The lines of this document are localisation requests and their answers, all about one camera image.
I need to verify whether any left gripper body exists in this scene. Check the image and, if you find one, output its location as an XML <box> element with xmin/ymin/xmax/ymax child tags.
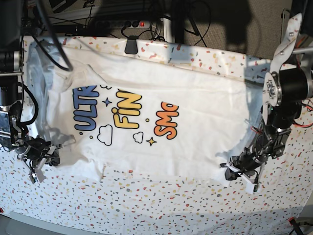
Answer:
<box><xmin>220</xmin><ymin>147</ymin><xmax>264</xmax><ymax>187</ymax></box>

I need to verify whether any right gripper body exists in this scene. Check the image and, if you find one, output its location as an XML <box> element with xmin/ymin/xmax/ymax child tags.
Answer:
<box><xmin>17</xmin><ymin>138</ymin><xmax>60</xmax><ymax>173</ymax></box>

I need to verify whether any white printed T-shirt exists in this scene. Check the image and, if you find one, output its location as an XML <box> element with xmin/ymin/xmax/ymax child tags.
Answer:
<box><xmin>27</xmin><ymin>42</ymin><xmax>262</xmax><ymax>187</ymax></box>

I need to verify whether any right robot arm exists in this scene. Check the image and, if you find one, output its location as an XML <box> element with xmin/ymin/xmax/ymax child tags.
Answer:
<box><xmin>0</xmin><ymin>0</ymin><xmax>73</xmax><ymax>183</ymax></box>

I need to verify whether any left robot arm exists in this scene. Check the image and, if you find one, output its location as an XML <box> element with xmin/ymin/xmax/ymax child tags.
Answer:
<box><xmin>220</xmin><ymin>11</ymin><xmax>313</xmax><ymax>193</ymax></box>

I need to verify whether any red clamp right corner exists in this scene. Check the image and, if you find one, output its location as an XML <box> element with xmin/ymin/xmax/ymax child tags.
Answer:
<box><xmin>288</xmin><ymin>217</ymin><xmax>297</xmax><ymax>227</ymax></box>

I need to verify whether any terrazzo pattern tablecloth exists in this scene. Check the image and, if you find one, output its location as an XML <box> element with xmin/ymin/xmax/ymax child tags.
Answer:
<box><xmin>0</xmin><ymin>36</ymin><xmax>313</xmax><ymax>235</ymax></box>

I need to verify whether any black table clamp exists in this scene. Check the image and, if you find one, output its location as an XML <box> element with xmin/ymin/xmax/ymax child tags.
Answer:
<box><xmin>124</xmin><ymin>35</ymin><xmax>138</xmax><ymax>55</ymax></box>

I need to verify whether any white power strip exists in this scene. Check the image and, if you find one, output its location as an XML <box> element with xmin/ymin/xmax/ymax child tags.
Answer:
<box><xmin>95</xmin><ymin>20</ymin><xmax>151</xmax><ymax>29</ymax></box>

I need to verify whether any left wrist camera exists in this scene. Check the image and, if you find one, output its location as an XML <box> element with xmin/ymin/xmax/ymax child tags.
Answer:
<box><xmin>246</xmin><ymin>181</ymin><xmax>259</xmax><ymax>194</ymax></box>

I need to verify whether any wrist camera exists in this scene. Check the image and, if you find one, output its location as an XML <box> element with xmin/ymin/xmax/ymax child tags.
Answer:
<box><xmin>246</xmin><ymin>181</ymin><xmax>259</xmax><ymax>194</ymax></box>
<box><xmin>29</xmin><ymin>169</ymin><xmax>46</xmax><ymax>184</ymax></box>

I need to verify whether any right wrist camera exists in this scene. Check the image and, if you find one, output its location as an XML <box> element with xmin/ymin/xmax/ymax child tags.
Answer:
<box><xmin>29</xmin><ymin>169</ymin><xmax>46</xmax><ymax>184</ymax></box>

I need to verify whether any black camera pole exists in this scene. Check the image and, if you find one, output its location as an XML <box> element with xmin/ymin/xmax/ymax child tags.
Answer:
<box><xmin>169</xmin><ymin>0</ymin><xmax>189</xmax><ymax>44</ymax></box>

